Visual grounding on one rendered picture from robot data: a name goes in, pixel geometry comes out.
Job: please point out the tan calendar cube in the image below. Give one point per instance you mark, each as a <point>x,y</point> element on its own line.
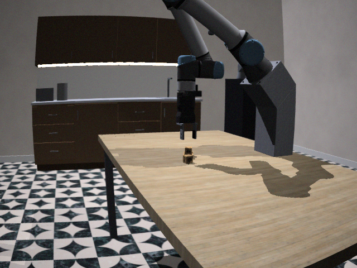
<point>188,159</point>
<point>188,150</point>

